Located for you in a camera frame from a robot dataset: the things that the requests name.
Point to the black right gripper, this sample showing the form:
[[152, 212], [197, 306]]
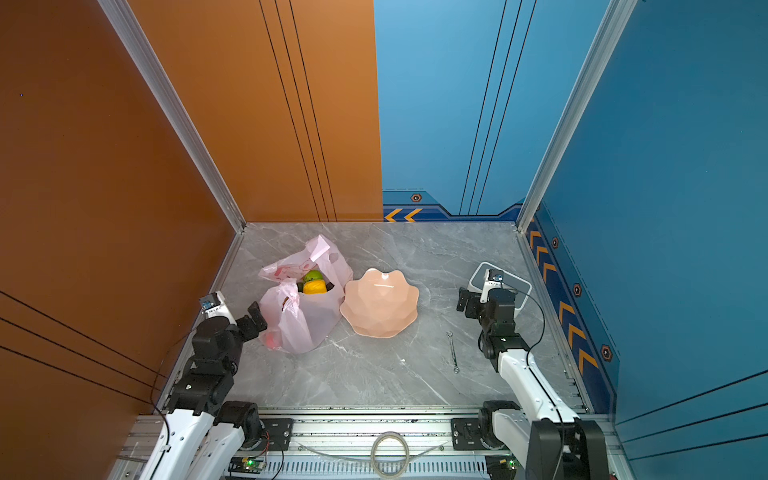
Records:
[[474, 299]]

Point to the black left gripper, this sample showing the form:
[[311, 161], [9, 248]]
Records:
[[252, 332]]

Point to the pink printed plastic bag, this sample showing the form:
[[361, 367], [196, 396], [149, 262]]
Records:
[[299, 323]]

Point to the yellow orange fruit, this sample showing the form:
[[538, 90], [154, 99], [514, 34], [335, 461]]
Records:
[[314, 287]]

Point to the green apple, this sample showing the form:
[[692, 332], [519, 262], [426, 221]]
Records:
[[313, 275]]

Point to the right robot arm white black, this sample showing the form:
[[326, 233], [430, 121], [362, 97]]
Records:
[[547, 437]]

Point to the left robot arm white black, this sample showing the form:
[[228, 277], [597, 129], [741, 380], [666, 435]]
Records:
[[202, 431]]

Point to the white grey tissue box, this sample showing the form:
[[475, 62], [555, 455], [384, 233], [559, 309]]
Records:
[[511, 281]]

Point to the silver wrench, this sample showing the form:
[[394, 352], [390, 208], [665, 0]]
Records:
[[454, 359]]

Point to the pink fruit plate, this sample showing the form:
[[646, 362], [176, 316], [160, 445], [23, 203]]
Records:
[[380, 304]]

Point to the left green circuit board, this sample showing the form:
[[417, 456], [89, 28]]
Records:
[[246, 465]]

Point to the green circuit board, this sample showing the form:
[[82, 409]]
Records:
[[511, 462], [246, 465]]

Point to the right green circuit board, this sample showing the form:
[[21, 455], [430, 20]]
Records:
[[511, 462]]

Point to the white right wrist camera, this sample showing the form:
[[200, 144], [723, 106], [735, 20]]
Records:
[[493, 279]]

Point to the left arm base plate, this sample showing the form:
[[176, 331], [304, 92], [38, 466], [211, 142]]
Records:
[[275, 436]]

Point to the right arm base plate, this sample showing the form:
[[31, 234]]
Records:
[[469, 434]]

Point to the aluminium front rail frame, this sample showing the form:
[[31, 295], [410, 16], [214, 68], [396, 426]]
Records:
[[354, 443]]

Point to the left aluminium corner post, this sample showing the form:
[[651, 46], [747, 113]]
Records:
[[126, 25]]

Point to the aluminium corner post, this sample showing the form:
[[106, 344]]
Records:
[[126, 25], [609, 32]]

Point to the right aluminium corner post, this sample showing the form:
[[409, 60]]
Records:
[[609, 32]]

